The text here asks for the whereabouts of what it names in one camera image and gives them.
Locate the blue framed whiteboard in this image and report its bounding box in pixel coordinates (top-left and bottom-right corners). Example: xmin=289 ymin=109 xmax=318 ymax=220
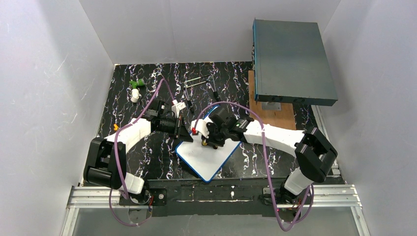
xmin=176 ymin=105 xmax=241 ymax=182

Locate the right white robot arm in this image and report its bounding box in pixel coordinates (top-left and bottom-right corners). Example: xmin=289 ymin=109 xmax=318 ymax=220
xmin=197 ymin=107 xmax=338 ymax=203

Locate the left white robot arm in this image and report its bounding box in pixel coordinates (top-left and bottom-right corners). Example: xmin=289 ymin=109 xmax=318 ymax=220
xmin=83 ymin=100 xmax=193 ymax=195

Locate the green white toy figure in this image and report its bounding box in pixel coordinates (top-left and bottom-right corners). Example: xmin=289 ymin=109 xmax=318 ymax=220
xmin=129 ymin=79 xmax=145 ymax=103

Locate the wooden board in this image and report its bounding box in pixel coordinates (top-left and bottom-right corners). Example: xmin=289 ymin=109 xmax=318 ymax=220
xmin=248 ymin=70 xmax=296 ymax=130

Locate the dark grey metal box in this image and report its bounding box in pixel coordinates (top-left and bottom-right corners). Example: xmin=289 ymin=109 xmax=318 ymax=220
xmin=252 ymin=19 xmax=338 ymax=106

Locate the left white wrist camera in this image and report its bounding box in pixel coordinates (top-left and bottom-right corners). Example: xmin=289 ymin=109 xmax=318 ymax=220
xmin=171 ymin=99 xmax=187 ymax=118

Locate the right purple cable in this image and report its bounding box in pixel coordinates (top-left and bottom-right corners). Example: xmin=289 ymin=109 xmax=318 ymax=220
xmin=193 ymin=101 xmax=315 ymax=232

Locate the purple cable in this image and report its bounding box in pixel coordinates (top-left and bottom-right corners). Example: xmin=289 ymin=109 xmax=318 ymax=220
xmin=108 ymin=78 xmax=178 ymax=227
xmin=193 ymin=101 xmax=315 ymax=232

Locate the wire whiteboard stand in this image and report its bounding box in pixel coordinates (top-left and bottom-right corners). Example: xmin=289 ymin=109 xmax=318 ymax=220
xmin=183 ymin=74 xmax=221 ymax=114

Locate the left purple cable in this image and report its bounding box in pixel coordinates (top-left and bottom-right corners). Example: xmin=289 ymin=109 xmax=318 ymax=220
xmin=108 ymin=78 xmax=178 ymax=227

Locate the silver metal bracket plate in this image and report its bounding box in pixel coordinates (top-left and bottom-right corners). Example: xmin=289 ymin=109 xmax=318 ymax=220
xmin=262 ymin=102 xmax=282 ymax=111

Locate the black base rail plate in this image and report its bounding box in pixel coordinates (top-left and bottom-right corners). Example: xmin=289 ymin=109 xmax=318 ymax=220
xmin=119 ymin=177 xmax=313 ymax=217

